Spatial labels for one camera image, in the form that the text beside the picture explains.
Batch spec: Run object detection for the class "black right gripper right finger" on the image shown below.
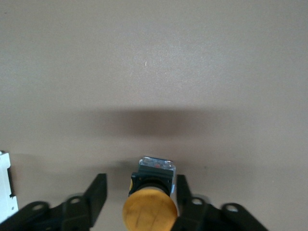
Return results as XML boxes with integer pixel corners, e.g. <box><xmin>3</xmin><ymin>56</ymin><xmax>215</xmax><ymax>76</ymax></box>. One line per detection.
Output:
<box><xmin>172</xmin><ymin>175</ymin><xmax>268</xmax><ymax>231</ymax></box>

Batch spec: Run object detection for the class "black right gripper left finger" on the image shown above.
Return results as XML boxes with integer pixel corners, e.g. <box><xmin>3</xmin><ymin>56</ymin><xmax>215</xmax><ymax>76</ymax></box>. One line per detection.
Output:
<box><xmin>0</xmin><ymin>173</ymin><xmax>108</xmax><ymax>231</ymax></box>

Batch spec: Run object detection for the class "yellow push button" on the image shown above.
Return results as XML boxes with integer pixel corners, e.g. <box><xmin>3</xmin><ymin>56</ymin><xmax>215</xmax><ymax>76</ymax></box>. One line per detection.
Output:
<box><xmin>122</xmin><ymin>155</ymin><xmax>179</xmax><ymax>231</ymax></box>

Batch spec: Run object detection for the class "white circuit breaker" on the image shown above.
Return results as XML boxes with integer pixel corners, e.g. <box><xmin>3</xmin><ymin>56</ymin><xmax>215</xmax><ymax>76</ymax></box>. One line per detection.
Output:
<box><xmin>0</xmin><ymin>150</ymin><xmax>19</xmax><ymax>216</ymax></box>

